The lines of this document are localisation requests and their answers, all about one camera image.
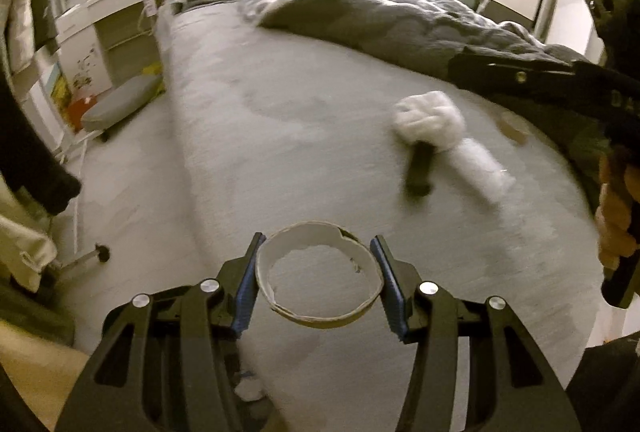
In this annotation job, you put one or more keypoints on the black pants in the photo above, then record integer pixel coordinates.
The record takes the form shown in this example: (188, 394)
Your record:
(35, 152)

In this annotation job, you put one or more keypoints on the grey bed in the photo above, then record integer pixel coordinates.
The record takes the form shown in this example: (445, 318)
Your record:
(300, 137)

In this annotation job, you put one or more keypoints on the yellow picture frame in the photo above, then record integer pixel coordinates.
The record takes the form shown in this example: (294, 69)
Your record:
(59, 92)

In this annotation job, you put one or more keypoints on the person's right hand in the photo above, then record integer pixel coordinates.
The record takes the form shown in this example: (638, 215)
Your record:
(612, 222)

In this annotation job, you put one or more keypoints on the person's dark clothing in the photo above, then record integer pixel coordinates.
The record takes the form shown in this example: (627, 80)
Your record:
(610, 387)

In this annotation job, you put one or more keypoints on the white quilted jacket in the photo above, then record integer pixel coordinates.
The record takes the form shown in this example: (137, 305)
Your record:
(22, 27)

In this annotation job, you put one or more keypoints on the white dressing table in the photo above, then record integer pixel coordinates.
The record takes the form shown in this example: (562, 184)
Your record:
(110, 12)

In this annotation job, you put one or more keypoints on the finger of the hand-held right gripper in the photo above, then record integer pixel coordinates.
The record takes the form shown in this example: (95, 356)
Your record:
(500, 72)
(419, 174)

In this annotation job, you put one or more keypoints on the cardboard tape roll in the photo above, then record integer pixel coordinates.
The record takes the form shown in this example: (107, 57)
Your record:
(300, 236)

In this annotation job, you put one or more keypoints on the grey wheeled stool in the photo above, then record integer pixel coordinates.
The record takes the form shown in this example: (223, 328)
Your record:
(120, 104)

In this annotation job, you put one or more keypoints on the red box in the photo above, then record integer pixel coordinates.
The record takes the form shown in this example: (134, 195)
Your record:
(80, 112)

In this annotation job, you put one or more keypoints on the cream coat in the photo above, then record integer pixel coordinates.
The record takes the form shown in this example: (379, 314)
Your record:
(25, 242)

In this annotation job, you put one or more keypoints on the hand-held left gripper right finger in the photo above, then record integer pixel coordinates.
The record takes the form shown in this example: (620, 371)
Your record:
(395, 307)

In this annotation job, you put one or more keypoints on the yellow cloth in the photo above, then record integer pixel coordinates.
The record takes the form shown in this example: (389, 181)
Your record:
(152, 79)

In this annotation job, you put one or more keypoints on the grey fleece blanket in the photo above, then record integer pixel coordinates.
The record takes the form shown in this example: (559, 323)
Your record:
(400, 32)

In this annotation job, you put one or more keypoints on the white clothes rack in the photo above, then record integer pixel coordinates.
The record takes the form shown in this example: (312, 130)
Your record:
(75, 262)

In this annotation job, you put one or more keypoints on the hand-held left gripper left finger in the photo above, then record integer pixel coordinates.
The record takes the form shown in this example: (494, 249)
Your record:
(246, 297)

